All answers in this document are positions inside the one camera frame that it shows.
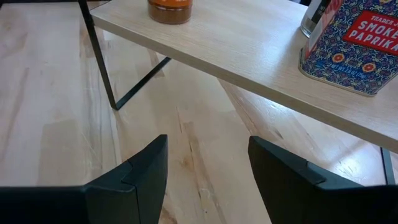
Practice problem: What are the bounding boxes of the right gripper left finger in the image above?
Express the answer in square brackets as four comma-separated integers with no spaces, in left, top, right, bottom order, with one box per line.
[82,134,169,224]

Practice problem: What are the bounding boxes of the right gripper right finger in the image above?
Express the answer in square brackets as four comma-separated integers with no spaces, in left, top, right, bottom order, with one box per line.
[248,135,365,224]

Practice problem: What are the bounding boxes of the red smoked paprika tin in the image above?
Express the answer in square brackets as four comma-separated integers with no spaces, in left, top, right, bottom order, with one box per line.
[298,0,398,97]

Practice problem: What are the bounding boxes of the white-label clear spice jar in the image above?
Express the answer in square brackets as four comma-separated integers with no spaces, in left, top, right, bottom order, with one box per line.
[300,0,332,39]

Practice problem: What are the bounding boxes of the wooden shelf black metal frame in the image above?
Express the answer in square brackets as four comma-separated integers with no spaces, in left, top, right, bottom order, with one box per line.
[77,0,398,186]

